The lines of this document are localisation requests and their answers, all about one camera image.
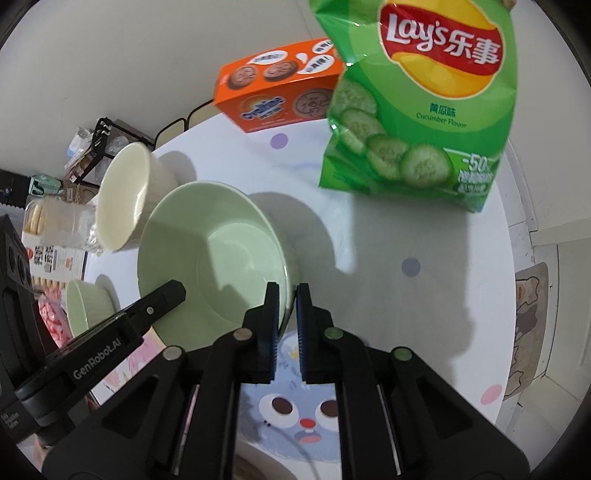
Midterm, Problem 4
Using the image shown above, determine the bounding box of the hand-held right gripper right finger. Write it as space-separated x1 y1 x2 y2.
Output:
295 282 529 480

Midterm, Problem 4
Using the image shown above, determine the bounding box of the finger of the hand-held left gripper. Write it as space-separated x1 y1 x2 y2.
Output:
117 281 187 344

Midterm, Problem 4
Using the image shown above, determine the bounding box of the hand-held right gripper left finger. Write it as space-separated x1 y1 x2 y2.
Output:
42 281 281 480

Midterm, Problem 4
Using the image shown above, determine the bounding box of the large green ribbed bowl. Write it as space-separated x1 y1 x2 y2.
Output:
65 279 122 340

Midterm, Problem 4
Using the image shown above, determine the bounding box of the small green ribbed bowl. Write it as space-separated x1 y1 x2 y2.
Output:
137 181 300 349

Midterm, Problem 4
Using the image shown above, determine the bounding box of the cream ribbed bowl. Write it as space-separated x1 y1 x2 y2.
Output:
95 141 181 252

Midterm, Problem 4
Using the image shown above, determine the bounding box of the clear glass tumbler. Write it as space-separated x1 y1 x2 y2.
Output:
51 203 100 252

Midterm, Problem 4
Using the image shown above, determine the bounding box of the biscuit package with white label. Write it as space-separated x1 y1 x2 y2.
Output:
21 196 90 289

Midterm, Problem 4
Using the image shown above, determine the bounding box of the green and white bag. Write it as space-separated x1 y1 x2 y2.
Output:
30 174 63 195

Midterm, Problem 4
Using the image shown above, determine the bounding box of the black metal rack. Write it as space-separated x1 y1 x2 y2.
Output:
90 117 158 185

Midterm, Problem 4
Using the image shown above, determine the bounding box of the black corrugated board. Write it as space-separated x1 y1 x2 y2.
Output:
0 168 33 210

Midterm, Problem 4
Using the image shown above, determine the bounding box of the green potato chips bag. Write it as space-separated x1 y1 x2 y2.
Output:
308 0 517 214

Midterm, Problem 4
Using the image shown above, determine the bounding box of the beige printed floor mat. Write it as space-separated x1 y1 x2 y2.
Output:
503 263 550 398

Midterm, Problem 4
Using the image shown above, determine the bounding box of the orange biscuit box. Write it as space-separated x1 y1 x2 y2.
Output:
213 39 347 134

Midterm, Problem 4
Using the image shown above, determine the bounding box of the pink ring snack bag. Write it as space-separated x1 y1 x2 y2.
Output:
37 291 75 349

